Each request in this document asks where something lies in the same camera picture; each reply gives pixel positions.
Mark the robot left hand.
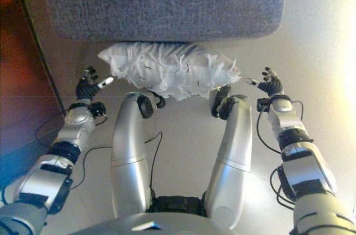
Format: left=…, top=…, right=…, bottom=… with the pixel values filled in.
left=75, top=66, right=114, bottom=102

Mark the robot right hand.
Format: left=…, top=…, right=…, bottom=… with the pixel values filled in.
left=244, top=66, right=285, bottom=98

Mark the white fringed cushion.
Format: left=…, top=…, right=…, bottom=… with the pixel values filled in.
left=97, top=41, right=242, bottom=101

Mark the dark reddish wooden cabinet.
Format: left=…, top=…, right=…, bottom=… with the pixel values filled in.
left=0, top=0, right=67, bottom=163

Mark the silver robot left leg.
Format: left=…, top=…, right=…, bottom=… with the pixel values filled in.
left=110, top=90, right=167, bottom=219

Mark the grey fabric armchair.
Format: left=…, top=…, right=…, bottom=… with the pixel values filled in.
left=41, top=0, right=288, bottom=43

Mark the grey robot torso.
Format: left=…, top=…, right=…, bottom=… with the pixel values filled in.
left=69, top=194, right=240, bottom=235

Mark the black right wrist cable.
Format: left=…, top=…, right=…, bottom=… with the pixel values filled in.
left=255, top=100, right=304, bottom=156

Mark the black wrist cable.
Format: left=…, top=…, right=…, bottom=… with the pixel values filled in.
left=255, top=100, right=304, bottom=156
left=34, top=108, right=112, bottom=191

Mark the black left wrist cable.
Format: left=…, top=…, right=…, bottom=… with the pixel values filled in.
left=34, top=108, right=112, bottom=191

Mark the black leg cable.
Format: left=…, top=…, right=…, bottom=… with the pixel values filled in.
left=144, top=131, right=164, bottom=193

